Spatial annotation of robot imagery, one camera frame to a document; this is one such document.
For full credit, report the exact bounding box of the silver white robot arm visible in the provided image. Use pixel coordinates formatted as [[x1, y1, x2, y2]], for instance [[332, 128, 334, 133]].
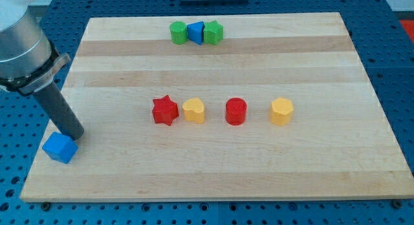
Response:
[[1, 0, 71, 95]]

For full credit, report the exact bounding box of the green wooden cylinder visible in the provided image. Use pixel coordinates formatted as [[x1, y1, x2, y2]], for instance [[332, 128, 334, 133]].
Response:
[[169, 21, 188, 45]]

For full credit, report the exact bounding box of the yellow wooden heart block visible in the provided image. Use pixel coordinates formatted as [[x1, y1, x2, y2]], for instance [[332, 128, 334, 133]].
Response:
[[182, 98, 205, 124]]

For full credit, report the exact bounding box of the red object at edge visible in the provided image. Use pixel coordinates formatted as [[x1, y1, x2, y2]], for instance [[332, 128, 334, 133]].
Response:
[[400, 19, 414, 42]]

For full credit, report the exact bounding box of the light wooden board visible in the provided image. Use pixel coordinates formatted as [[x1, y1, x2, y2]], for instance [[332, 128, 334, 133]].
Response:
[[21, 12, 413, 202]]

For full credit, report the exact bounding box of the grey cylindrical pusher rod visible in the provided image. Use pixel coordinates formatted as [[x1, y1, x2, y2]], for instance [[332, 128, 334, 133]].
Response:
[[32, 81, 84, 140]]

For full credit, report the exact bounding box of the red wooden star block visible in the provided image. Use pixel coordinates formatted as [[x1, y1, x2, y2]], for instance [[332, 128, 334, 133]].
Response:
[[152, 95, 179, 126]]

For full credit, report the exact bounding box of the blue wooden cube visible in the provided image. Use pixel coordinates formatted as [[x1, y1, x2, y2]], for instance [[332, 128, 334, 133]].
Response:
[[42, 132, 78, 164]]

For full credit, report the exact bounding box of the green wooden star block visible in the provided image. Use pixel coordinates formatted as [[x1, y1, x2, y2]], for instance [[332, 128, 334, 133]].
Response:
[[203, 21, 224, 45]]

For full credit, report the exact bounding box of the yellow wooden hexagon block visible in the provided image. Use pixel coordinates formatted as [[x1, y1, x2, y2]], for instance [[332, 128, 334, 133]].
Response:
[[269, 97, 294, 126]]

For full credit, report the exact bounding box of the blue wooden triangle block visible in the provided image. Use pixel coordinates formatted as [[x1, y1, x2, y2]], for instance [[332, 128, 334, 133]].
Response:
[[187, 21, 204, 45]]

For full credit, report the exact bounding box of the red wooden cylinder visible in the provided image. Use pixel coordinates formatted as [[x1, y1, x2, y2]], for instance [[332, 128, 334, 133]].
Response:
[[225, 98, 247, 125]]

